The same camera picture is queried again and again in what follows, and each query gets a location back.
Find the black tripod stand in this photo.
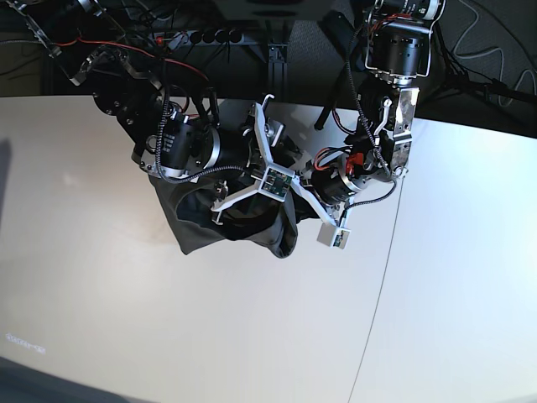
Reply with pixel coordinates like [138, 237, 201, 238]
[441, 53, 536, 105]

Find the aluminium frame post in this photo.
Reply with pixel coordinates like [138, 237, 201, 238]
[243, 20, 295, 101]

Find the grey cable on floor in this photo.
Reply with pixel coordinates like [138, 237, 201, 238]
[451, 0, 537, 113]

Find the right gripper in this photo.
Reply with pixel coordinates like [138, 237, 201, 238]
[157, 114, 256, 181]

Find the black power adapter brick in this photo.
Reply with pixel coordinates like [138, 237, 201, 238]
[318, 10, 365, 72]

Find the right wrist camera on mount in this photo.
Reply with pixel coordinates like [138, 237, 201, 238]
[209, 92, 303, 226]

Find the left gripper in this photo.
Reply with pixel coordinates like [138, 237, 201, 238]
[310, 154, 370, 206]

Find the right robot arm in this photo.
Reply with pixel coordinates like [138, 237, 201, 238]
[7, 1, 263, 184]

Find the black power strip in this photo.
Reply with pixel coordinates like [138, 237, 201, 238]
[149, 29, 249, 50]

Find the grey green T-shirt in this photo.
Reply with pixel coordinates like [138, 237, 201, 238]
[149, 176, 319, 259]

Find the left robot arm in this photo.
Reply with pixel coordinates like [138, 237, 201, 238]
[310, 1, 446, 206]

